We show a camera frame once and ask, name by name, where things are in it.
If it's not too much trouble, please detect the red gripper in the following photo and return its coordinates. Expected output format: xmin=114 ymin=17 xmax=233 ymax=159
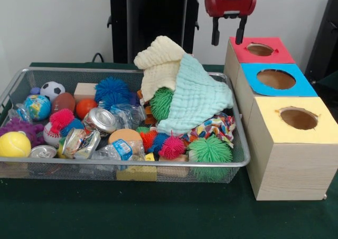
xmin=204 ymin=0 xmax=257 ymax=47

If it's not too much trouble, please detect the light teal waffle cloth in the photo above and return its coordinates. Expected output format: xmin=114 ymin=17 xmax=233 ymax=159
xmin=157 ymin=54 xmax=234 ymax=136

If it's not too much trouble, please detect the cream waffle cloth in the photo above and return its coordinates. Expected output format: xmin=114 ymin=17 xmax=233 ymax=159
xmin=133 ymin=36 xmax=187 ymax=105

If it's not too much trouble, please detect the polka dot cloth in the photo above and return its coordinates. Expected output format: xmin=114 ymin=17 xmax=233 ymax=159
xmin=182 ymin=112 xmax=237 ymax=147

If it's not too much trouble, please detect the wooden box with three holes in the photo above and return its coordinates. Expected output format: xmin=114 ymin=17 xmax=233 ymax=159
xmin=223 ymin=36 xmax=338 ymax=201

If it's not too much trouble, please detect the black panel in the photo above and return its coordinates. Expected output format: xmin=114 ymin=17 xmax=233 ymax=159
xmin=306 ymin=0 xmax=338 ymax=86

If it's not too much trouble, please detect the green fuzzy monster toy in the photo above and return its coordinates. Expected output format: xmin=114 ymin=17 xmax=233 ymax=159
xmin=149 ymin=87 xmax=175 ymax=122

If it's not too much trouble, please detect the green spiky ball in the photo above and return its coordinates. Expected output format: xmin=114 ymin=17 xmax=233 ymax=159
xmin=187 ymin=137 xmax=233 ymax=166

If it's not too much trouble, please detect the blue spiky ball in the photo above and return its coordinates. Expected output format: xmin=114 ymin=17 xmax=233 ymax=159
xmin=95 ymin=77 xmax=134 ymax=111

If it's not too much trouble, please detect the brown toy football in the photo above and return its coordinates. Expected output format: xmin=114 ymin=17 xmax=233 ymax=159
xmin=51 ymin=92 xmax=76 ymax=115

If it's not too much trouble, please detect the small soccer ball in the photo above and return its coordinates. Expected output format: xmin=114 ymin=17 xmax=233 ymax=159
xmin=40 ymin=81 xmax=66 ymax=101

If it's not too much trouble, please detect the dark green tablecloth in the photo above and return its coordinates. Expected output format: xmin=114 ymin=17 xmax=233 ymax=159
xmin=0 ymin=62 xmax=338 ymax=239

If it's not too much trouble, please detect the blue globe ball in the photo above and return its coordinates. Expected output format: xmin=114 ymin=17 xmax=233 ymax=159
xmin=24 ymin=95 xmax=52 ymax=121

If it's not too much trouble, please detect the large yellow ball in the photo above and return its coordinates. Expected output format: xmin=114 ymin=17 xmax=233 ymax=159
xmin=0 ymin=132 xmax=32 ymax=158

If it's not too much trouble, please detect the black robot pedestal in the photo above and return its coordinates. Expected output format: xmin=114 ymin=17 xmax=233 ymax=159
xmin=102 ymin=0 xmax=213 ymax=65

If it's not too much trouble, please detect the clear wire mesh bin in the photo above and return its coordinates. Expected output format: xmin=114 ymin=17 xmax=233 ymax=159
xmin=0 ymin=67 xmax=250 ymax=184

